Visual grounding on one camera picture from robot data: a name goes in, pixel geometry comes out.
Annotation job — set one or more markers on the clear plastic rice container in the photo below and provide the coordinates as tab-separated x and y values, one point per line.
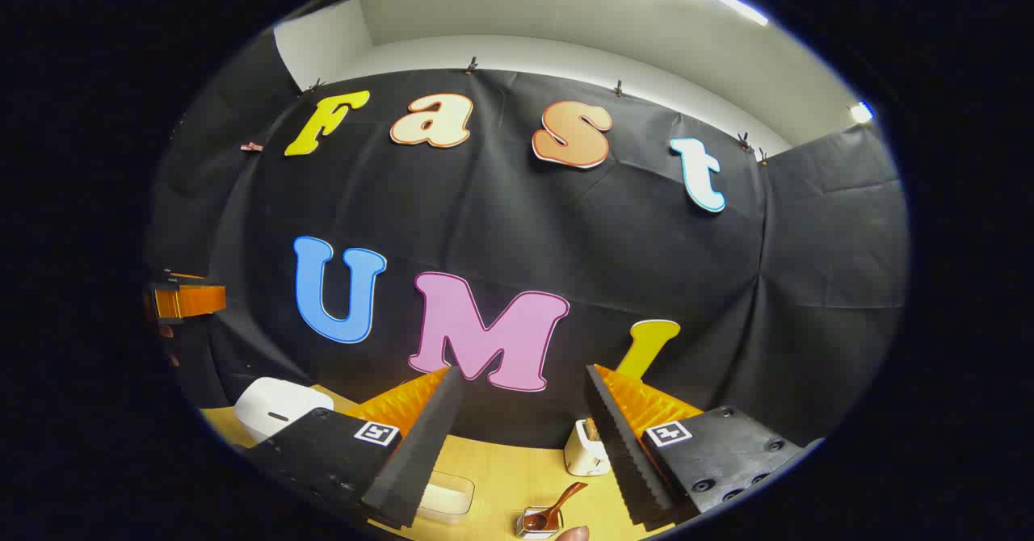
448	496

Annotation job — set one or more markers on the toast slice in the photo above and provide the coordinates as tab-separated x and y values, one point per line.
591	429

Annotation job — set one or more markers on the black backdrop cloth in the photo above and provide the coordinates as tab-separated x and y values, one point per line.
501	218

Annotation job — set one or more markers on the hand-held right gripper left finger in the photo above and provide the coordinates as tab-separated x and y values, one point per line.
420	452

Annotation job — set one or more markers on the white rice cooker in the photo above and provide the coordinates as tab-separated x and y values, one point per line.
279	408

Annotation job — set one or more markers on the brown wooden spoon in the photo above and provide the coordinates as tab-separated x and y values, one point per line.
557	505

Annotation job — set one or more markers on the ceiling light strip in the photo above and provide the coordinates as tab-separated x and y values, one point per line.
861	111

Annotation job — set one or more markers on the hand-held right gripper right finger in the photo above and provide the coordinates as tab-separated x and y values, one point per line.
622	452

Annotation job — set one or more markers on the white toaster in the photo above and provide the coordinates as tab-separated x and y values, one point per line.
582	456

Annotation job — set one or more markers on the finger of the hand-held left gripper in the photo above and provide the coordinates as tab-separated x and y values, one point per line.
190	300

